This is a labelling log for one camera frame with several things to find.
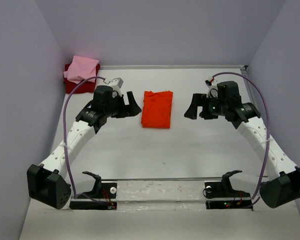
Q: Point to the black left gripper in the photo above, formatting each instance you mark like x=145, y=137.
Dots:
x=133, y=108

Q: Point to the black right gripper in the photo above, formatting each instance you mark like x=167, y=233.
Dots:
x=199, y=100

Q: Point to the orange t shirt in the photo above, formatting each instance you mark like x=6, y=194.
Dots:
x=157, y=109

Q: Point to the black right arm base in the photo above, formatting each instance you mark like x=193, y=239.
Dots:
x=227, y=198

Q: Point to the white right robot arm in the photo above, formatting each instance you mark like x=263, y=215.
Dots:
x=279, y=179

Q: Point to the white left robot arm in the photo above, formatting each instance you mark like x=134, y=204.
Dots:
x=51, y=182

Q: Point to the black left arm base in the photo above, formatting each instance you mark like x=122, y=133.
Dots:
x=103, y=199

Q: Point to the pink folded t shirt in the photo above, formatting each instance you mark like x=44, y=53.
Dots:
x=81, y=68

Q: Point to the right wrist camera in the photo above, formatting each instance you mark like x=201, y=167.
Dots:
x=212, y=87

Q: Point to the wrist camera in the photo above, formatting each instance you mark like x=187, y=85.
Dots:
x=212, y=87
x=116, y=83

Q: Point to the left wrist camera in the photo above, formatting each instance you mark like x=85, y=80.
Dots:
x=116, y=83

